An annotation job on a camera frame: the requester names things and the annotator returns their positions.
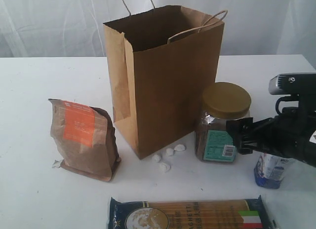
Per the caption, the brown coffee pouch orange label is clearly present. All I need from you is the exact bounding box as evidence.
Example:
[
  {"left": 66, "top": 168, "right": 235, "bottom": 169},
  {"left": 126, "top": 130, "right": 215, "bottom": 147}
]
[{"left": 49, "top": 99, "right": 121, "bottom": 182}]

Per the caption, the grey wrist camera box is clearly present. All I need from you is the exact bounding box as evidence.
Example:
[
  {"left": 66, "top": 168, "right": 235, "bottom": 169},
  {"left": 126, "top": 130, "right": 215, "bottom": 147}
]
[{"left": 268, "top": 73, "right": 316, "bottom": 95}]

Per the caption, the clear jar gold lid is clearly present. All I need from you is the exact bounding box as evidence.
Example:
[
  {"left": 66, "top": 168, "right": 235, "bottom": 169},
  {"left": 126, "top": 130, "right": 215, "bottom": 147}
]
[{"left": 195, "top": 82, "right": 251, "bottom": 163}]

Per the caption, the small white blue packet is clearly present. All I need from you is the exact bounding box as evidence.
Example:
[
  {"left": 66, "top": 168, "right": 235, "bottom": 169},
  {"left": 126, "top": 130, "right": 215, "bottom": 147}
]
[{"left": 254, "top": 153, "right": 295, "bottom": 190}]

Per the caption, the brown paper shopping bag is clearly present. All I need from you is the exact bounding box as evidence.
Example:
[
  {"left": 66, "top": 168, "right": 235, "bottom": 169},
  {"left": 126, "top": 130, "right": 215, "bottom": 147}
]
[{"left": 103, "top": 5, "right": 228, "bottom": 159}]

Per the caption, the spaghetti package dark blue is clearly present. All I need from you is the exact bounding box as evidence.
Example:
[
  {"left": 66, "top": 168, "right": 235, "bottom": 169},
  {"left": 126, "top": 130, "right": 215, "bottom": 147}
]
[{"left": 107, "top": 197, "right": 275, "bottom": 229}]

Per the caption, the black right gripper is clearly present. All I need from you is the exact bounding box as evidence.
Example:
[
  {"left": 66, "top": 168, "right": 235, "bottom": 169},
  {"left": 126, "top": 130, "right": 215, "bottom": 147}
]
[{"left": 226, "top": 95, "right": 316, "bottom": 167}]

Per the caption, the white crumpled pebble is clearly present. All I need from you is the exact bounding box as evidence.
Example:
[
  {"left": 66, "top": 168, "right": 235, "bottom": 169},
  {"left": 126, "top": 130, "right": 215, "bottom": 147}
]
[
  {"left": 174, "top": 144, "right": 186, "bottom": 152},
  {"left": 159, "top": 162, "right": 171, "bottom": 173},
  {"left": 165, "top": 148, "right": 175, "bottom": 157},
  {"left": 152, "top": 154, "right": 162, "bottom": 163}
]

